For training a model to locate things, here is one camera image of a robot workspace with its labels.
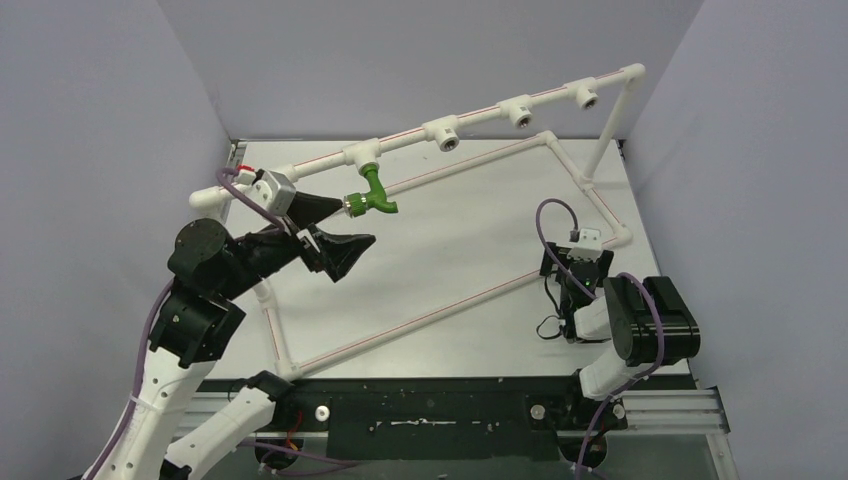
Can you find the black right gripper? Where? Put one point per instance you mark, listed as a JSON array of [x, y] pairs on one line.
[[577, 266]]

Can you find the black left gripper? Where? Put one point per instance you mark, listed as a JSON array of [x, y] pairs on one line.
[[336, 251]]

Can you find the green plastic water faucet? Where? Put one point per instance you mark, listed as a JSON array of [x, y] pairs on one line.
[[376, 198]]

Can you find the white PVC pipe frame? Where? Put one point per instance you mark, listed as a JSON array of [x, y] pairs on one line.
[[451, 287]]

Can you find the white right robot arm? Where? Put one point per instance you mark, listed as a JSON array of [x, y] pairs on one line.
[[643, 324]]

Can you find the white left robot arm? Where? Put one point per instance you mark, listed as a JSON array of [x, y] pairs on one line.
[[189, 329]]

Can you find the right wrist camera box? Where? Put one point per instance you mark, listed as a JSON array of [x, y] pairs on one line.
[[586, 245]]

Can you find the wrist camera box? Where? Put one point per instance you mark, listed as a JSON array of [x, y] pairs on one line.
[[270, 190], [586, 245]]

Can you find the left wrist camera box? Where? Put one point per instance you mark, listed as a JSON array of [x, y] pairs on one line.
[[270, 190]]

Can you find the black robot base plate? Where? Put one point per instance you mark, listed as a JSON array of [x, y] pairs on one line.
[[539, 418]]

